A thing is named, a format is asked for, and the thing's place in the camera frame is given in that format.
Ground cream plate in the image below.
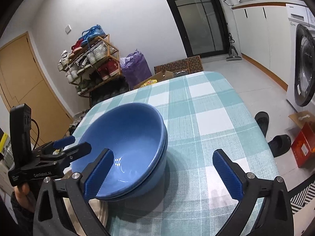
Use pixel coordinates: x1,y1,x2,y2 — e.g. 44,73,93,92
63,198,108,235

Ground light blue bowl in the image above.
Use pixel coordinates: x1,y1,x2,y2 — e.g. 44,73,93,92
97,127,168,202

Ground dark blue bowl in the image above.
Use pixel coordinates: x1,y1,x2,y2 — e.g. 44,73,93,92
71,103,166,198

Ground white kitchen base cabinets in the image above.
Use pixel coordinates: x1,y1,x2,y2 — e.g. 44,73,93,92
232,1,292,90

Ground person's left hand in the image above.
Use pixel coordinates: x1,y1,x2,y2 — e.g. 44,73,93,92
14,183,36,213

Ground black slipper near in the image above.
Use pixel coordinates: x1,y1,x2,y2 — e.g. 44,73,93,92
268,134,292,158

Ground black slipper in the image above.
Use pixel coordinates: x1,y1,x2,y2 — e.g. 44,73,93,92
268,134,292,158
255,111,269,137

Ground black white patterned rug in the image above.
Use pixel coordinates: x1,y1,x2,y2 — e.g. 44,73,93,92
288,182,315,215

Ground black slipper far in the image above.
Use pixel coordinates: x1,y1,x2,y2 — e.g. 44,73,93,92
255,111,269,137

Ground wooden door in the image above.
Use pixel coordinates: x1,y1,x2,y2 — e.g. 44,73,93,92
1,33,73,146

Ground cardboard box orange red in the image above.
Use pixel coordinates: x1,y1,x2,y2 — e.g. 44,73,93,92
289,111,315,168

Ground teal plaid tablecloth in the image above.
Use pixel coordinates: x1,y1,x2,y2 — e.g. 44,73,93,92
74,71,279,235

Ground wooden shoe rack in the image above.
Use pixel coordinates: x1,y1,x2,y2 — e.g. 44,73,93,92
57,25,122,98

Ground purple plastic bag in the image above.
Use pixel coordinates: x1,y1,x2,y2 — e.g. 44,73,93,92
120,50,152,88

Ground cardboard box with snacks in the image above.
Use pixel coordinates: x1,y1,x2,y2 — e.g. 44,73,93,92
134,70,173,89

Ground patterned brown doormat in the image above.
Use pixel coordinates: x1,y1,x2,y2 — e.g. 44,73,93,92
154,55,204,74

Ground upright vacuum cleaner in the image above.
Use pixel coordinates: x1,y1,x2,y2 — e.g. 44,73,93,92
226,33,242,61

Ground white washing machine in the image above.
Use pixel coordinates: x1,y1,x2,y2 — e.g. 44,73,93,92
286,4,314,114

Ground black framed glass door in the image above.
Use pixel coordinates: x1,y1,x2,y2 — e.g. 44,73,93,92
167,0,230,58

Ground white wall switch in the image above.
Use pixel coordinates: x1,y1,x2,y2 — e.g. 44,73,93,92
65,25,71,34

